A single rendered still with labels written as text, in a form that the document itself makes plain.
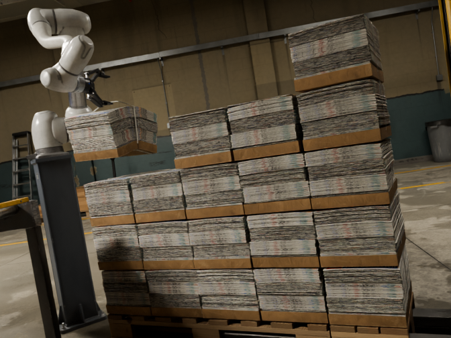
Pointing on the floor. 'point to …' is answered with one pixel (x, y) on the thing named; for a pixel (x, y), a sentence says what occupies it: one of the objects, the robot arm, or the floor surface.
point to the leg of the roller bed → (43, 282)
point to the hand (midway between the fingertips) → (108, 89)
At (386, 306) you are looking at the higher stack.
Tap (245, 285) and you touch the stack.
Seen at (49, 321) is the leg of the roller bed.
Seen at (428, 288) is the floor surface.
